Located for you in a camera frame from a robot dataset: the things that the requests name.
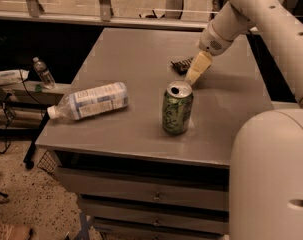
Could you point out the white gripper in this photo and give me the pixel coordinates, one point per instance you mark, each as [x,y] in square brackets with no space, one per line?
[212,43]

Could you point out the black rxbar chocolate bar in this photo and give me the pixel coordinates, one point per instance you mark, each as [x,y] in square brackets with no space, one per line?
[181,67]

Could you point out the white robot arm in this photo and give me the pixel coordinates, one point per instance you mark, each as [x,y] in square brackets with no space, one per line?
[266,166]

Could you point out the green soda can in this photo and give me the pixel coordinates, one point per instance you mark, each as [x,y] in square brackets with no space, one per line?
[177,107]

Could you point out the lying plastic water bottle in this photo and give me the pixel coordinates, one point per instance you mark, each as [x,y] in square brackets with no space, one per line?
[90,102]

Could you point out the grey drawer cabinet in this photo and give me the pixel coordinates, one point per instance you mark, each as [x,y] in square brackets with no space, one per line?
[129,175]

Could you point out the small upright water bottle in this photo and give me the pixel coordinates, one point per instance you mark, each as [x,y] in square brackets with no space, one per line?
[44,74]

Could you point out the low grey side shelf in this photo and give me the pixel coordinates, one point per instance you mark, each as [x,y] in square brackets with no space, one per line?
[27,104]

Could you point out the white wipes packet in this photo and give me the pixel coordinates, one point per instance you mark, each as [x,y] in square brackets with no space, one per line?
[8,77]

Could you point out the metal window rail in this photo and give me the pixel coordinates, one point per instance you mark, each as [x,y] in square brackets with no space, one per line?
[151,14]

